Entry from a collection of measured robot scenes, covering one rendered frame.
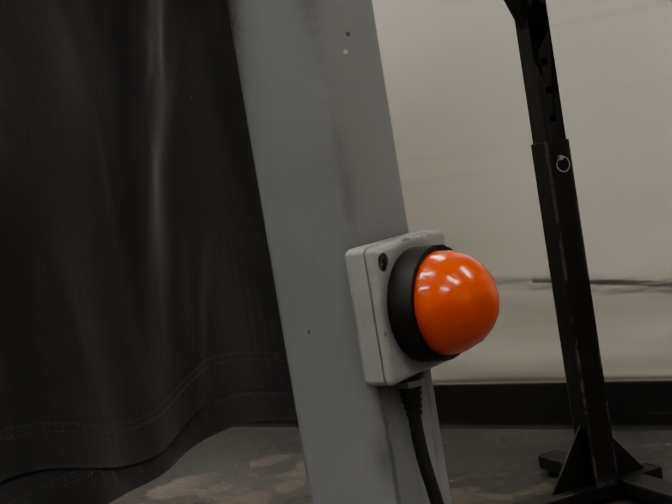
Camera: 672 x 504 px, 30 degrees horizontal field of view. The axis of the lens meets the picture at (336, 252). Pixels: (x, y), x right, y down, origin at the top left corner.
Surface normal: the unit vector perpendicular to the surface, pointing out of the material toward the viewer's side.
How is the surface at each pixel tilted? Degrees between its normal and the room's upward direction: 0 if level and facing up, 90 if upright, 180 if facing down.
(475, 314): 100
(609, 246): 90
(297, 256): 90
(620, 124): 90
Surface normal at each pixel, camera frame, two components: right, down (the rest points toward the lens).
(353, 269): -0.59, 0.16
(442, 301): -0.22, -0.04
